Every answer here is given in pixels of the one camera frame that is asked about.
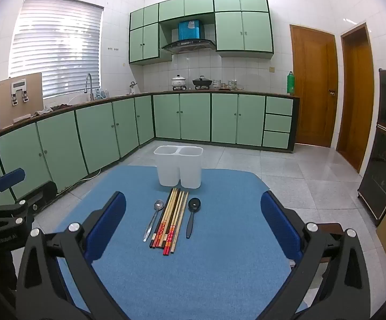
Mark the white window blind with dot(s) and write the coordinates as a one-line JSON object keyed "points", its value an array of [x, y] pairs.
{"points": [[56, 46]]}

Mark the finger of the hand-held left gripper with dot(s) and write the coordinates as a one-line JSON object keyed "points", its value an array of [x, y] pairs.
{"points": [[9, 177], [43, 193]]}

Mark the white bracket device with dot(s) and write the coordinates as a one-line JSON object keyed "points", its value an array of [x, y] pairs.
{"points": [[19, 88]]}

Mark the dark dish cloth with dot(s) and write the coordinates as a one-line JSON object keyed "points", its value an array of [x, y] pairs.
{"points": [[54, 108]]}

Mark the black range hood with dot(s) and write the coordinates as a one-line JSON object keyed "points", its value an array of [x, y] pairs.
{"points": [[188, 45]]}

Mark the plain wooden door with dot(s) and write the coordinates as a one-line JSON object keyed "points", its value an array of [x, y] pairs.
{"points": [[355, 106]]}

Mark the blue wrapped hood chimney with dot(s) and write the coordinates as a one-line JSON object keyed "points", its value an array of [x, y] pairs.
{"points": [[189, 30]]}

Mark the dark brown chopstick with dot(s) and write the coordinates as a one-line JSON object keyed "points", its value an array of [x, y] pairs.
{"points": [[172, 218], [161, 218]]}

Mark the green upper wall cabinets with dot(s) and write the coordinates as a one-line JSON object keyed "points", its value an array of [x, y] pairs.
{"points": [[243, 30]]}

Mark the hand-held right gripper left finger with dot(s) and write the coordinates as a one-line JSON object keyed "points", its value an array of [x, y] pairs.
{"points": [[108, 223]]}

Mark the dark glass cabinet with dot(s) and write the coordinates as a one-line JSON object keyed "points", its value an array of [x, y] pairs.
{"points": [[385, 153]]}

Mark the green lower kitchen cabinets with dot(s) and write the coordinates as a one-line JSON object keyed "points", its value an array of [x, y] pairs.
{"points": [[196, 116]]}

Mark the brown wooden board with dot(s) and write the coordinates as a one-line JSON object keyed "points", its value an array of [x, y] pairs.
{"points": [[4, 106]]}

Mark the glass jar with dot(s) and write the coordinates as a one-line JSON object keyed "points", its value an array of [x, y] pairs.
{"points": [[232, 84]]}

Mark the bamboo chopstick silver band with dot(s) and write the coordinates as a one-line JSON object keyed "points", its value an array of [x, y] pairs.
{"points": [[182, 218]]}

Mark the black wok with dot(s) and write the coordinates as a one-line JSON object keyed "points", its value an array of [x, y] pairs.
{"points": [[202, 81]]}

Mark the white lidded pot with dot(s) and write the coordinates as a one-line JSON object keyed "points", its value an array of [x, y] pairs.
{"points": [[179, 81]]}

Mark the green bottle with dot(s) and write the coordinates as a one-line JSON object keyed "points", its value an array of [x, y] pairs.
{"points": [[290, 83]]}

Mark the black chopstick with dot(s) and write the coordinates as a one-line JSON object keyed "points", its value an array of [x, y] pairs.
{"points": [[179, 218]]}

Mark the small metal kettle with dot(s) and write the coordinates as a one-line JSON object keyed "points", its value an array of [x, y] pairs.
{"points": [[132, 88]]}

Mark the black spoon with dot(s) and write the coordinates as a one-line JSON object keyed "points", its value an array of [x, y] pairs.
{"points": [[194, 204]]}

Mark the metal spoon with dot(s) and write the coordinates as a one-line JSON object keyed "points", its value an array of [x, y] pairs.
{"points": [[159, 205]]}

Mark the white two-compartment utensil holder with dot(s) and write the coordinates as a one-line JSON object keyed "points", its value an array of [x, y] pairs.
{"points": [[171, 173]]}

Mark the metal canister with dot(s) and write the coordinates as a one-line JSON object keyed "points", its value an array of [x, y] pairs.
{"points": [[217, 84]]}

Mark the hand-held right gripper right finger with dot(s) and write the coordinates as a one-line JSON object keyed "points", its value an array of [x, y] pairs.
{"points": [[279, 226]]}

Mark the metal kitchen faucet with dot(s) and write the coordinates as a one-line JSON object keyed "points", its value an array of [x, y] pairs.
{"points": [[87, 83]]}

